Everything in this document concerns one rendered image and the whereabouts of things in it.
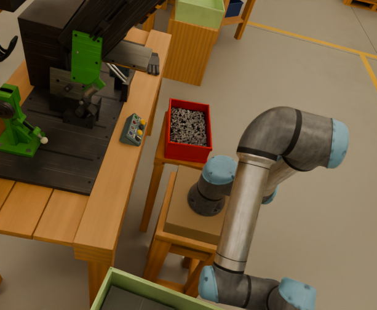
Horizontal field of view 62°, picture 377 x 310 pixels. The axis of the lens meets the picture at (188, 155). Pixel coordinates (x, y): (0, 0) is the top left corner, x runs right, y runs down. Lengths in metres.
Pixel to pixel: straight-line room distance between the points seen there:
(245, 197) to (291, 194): 2.05
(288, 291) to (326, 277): 1.84
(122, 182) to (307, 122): 0.79
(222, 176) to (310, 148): 0.40
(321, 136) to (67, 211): 0.91
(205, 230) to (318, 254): 1.51
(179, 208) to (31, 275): 1.15
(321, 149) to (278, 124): 0.11
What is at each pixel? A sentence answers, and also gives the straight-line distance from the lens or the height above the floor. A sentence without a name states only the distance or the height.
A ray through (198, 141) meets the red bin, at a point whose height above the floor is 0.88.
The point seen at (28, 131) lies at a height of 0.98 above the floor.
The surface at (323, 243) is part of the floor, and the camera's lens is 2.68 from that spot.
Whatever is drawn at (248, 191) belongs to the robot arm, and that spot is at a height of 1.42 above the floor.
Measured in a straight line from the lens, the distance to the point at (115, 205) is 1.24.
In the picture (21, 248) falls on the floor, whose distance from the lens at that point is 2.20.
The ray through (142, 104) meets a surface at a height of 0.90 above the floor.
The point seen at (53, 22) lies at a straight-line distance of 1.49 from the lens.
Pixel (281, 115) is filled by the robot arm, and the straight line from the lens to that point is 0.75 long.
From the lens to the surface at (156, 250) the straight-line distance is 1.40.
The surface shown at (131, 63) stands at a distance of 1.48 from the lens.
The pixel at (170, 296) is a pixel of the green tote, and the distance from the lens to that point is 1.10.
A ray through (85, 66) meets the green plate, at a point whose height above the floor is 1.15.
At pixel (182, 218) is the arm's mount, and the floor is 0.93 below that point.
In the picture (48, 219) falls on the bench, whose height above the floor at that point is 0.88.
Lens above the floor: 1.98
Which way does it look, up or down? 48 degrees down
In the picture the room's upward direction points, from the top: 19 degrees clockwise
